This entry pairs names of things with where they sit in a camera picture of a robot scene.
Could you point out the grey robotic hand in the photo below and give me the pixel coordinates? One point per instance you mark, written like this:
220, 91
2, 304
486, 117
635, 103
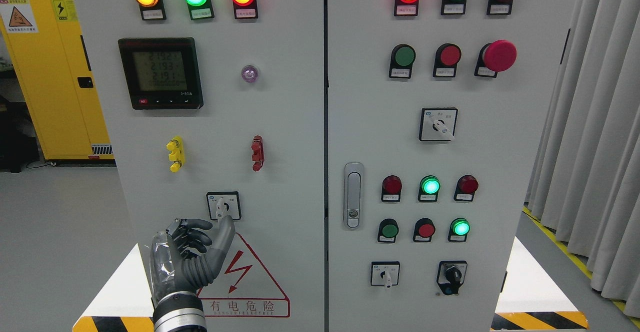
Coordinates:
184, 258

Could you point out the white rotary selector switch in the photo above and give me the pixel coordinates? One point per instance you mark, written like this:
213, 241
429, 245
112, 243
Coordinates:
221, 204

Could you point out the silver black robot forearm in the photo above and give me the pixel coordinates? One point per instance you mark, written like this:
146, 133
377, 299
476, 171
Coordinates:
179, 312

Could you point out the green lit middle light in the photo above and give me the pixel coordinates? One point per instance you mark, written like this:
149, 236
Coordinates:
428, 189

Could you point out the green lit indicator light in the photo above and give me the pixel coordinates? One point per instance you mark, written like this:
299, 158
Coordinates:
200, 9

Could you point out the red electric danger sticker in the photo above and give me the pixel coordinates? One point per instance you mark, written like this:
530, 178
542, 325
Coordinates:
244, 288

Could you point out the left yellow black hazard base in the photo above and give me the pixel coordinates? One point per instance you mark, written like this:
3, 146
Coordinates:
125, 298

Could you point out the yellow black hazard base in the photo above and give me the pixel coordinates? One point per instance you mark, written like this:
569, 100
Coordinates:
530, 301
125, 298

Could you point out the yellow terminal connector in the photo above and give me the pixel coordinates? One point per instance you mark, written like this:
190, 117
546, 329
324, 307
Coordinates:
176, 153

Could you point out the red terminal connector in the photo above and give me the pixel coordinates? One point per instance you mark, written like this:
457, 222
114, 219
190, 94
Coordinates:
258, 153

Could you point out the black digital power meter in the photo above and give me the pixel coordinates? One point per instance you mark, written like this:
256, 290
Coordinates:
161, 73

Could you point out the small purple indicator lamp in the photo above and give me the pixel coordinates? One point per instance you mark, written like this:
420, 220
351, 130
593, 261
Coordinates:
250, 73

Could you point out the green push button lower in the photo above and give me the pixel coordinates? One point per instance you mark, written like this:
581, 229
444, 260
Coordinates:
387, 231

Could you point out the dark red light left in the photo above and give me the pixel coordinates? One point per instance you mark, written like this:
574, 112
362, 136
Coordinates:
391, 189

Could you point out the dark red light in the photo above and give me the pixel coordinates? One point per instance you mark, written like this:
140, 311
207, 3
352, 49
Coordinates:
391, 189
466, 188

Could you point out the grey electrical control cabinet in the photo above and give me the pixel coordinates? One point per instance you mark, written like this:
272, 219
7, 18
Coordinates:
324, 99

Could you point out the red push button lower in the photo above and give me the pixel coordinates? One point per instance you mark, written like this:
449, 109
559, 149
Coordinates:
424, 230

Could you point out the red push button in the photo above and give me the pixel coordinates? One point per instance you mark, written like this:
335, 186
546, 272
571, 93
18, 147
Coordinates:
424, 230
446, 60

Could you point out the yellow indicator light top left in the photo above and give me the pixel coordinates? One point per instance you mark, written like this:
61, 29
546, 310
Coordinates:
152, 9

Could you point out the yellow safety storage cabinet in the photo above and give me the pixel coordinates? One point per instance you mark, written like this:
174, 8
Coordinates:
46, 45

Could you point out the green lit push button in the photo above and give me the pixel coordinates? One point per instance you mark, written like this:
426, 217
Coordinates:
459, 230

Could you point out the dark red light right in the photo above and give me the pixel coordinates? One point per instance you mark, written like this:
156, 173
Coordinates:
466, 188

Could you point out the green push button upper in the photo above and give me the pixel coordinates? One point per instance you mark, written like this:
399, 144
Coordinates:
401, 61

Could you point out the red push button upper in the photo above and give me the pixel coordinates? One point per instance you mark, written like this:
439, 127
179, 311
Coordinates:
446, 60

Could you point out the right yellow black hazard base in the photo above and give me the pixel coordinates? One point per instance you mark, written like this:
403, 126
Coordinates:
530, 301

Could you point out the red emergency stop button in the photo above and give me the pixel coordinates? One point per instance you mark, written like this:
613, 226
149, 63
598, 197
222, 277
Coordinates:
494, 57

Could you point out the grey curtain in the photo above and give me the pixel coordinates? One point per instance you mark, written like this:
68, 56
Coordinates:
586, 180

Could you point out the silver door handle lock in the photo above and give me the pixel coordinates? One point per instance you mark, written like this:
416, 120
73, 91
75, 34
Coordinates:
352, 190

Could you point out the small white rotary switch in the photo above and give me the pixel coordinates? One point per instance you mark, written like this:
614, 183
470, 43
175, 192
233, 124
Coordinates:
384, 273

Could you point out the black knob selector switch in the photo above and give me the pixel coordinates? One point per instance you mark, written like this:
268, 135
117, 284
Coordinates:
451, 276

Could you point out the white rotary switch right door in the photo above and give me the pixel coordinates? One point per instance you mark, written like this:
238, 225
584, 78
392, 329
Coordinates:
438, 124

